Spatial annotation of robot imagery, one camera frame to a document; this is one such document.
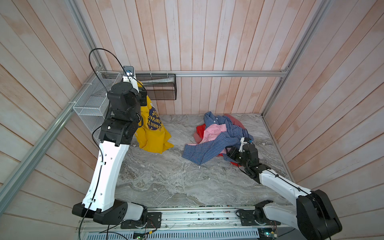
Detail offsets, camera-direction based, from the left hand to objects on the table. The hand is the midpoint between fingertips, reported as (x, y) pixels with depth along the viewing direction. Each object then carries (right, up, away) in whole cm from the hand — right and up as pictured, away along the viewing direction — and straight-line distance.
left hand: (133, 87), depth 58 cm
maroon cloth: (+59, -12, +54) cm, 81 cm away
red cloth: (+30, -17, +45) cm, 57 cm away
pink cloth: (+38, -18, +39) cm, 57 cm away
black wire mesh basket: (+1, +15, +49) cm, 51 cm away
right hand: (+46, -28, +30) cm, 61 cm away
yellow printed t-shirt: (0, -21, +29) cm, 35 cm away
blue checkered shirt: (+39, -27, +30) cm, 56 cm away
